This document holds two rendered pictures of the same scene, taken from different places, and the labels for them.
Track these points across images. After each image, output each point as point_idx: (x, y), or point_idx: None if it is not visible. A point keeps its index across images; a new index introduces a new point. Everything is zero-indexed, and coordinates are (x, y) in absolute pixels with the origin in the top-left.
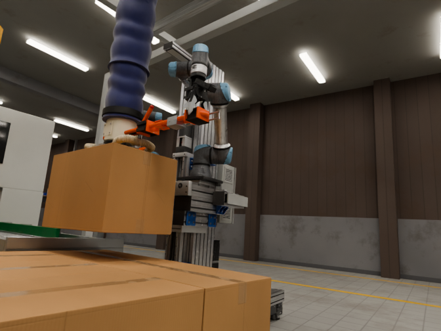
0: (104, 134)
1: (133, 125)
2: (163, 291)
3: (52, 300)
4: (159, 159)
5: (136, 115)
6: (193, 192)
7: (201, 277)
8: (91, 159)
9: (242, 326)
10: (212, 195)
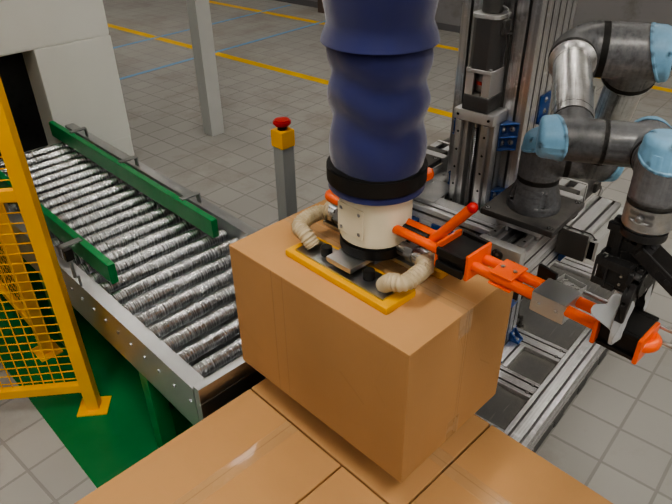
0: (341, 228)
1: (409, 201)
2: None
3: None
4: (486, 305)
5: (419, 187)
6: (525, 265)
7: None
8: (347, 340)
9: None
10: (556, 235)
